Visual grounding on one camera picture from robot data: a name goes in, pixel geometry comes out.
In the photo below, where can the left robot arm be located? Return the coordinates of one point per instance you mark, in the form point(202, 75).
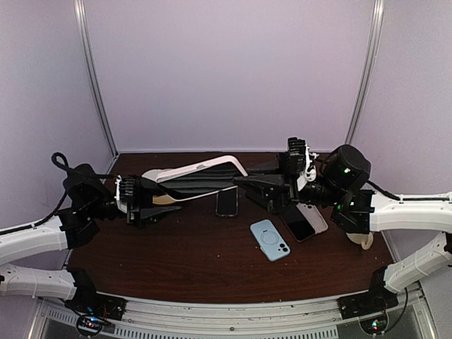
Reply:
point(64, 228)

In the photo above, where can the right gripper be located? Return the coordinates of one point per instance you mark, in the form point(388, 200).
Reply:
point(287, 181)

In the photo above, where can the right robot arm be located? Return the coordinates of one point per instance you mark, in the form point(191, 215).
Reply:
point(359, 206)

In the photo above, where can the white phone case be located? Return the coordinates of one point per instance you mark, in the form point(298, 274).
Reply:
point(313, 217)

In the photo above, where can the aluminium frame post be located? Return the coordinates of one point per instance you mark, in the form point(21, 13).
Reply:
point(374, 38)
point(82, 22)

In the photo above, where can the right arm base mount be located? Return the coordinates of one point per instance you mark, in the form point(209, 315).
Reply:
point(365, 304)

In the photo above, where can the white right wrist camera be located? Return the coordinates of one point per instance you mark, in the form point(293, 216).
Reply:
point(309, 173)

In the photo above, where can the purple phone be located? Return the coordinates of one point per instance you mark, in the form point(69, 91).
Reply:
point(298, 225)

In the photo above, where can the right round status board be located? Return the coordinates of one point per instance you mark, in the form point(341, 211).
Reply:
point(374, 325)

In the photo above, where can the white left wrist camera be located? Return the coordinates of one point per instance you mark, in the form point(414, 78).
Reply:
point(120, 205)

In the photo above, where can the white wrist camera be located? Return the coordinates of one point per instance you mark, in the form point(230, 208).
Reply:
point(309, 173)
point(120, 205)

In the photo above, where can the right aluminium frame post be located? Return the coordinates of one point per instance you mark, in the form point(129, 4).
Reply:
point(374, 38)

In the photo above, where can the left round status board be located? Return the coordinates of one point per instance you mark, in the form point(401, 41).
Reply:
point(89, 325)

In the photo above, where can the cream ribbed mug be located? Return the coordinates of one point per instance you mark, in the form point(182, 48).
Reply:
point(364, 240)

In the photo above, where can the beige saucer plate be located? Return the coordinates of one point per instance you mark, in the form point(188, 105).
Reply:
point(163, 200)

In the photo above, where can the left aluminium frame post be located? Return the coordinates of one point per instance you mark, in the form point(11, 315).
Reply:
point(82, 22)

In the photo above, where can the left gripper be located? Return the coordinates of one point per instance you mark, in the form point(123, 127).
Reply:
point(139, 199)

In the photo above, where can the round status board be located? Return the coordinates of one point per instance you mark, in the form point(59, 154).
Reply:
point(374, 325)
point(89, 325)

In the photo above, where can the white ceramic cup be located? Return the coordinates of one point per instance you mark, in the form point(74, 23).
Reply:
point(152, 174)

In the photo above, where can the front aluminium rail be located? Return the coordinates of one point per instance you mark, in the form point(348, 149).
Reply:
point(312, 318)

